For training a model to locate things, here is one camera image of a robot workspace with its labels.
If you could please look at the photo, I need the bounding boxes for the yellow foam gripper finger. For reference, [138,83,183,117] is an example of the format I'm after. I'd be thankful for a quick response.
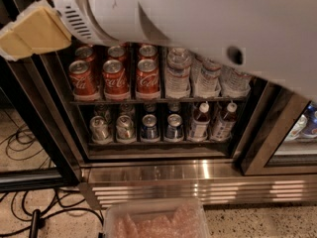
[0,0,71,61]

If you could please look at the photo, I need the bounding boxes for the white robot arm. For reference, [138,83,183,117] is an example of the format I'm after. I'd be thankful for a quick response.
[0,0,317,100]

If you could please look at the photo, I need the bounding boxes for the middle left coca-cola can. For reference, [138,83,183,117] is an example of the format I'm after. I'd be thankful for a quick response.
[74,46,100,83]

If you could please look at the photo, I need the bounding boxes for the coca-cola can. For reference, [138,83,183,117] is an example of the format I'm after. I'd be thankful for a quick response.
[136,59,159,94]
[102,59,129,95]
[74,46,100,83]
[138,45,158,60]
[68,59,97,95]
[107,46,128,67]

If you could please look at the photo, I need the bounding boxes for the front left coca-cola can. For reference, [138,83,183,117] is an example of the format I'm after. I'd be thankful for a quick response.
[68,59,97,95]

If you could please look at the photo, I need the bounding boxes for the middle centre coca-cola can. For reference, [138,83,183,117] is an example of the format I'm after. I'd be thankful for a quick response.
[107,46,128,67]

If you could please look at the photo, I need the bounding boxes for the front middle coca-cola can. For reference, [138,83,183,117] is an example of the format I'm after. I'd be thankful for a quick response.
[102,59,129,95]

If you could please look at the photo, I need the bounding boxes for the middle right coca-cola can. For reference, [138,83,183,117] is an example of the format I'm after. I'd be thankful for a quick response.
[138,45,158,60]

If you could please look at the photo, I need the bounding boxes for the front right coca-cola can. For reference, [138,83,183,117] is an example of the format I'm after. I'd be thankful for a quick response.
[136,59,159,94]

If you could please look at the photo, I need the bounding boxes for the front left silver can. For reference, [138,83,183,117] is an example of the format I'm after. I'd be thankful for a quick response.
[89,116,111,145]

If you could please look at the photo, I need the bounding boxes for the silver can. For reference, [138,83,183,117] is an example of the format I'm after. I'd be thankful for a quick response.
[89,116,111,145]
[116,115,136,143]

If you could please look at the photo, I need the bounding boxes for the open fridge door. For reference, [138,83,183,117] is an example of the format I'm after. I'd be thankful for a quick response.
[0,57,81,192]

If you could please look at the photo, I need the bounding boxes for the front left blue can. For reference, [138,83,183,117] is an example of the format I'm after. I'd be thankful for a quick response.
[141,114,159,142]

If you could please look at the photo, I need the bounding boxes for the blue can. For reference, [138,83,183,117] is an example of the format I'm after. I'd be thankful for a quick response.
[164,114,184,142]
[141,114,159,142]

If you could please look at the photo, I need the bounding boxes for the front right blue can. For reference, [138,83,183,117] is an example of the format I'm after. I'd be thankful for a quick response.
[164,114,184,142]

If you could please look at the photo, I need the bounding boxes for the steel fridge base grille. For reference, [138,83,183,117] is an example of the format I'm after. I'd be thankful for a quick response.
[78,160,317,209]

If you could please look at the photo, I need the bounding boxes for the blue can right compartment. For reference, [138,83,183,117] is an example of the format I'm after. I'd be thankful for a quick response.
[301,102,317,139]

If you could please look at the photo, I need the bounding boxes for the front left water bottle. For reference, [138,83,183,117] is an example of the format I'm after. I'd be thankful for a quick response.
[164,48,192,99]

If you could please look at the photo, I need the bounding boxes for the water bottle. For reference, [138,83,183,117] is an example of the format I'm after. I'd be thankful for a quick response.
[164,48,192,99]
[220,66,252,98]
[193,56,222,98]

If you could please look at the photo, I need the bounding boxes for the front middle water bottle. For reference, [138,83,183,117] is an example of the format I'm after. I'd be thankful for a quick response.
[193,56,222,98]

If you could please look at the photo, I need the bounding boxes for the left tea bottle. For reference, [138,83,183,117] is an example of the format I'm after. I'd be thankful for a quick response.
[188,102,210,142]

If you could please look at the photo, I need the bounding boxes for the tea bottle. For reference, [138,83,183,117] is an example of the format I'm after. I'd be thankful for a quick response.
[211,102,238,142]
[188,102,210,142]

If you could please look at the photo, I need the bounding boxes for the front right water bottle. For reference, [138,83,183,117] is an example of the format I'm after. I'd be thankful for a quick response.
[220,66,252,98]

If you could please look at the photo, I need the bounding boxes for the right tea bottle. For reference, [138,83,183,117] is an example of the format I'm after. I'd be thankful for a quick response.
[211,102,238,142]

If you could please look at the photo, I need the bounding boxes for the clear plastic bin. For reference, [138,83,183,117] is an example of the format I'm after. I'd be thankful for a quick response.
[103,198,210,238]

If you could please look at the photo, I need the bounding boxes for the black floor cables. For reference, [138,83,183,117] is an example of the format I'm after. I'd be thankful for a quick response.
[0,122,105,238]

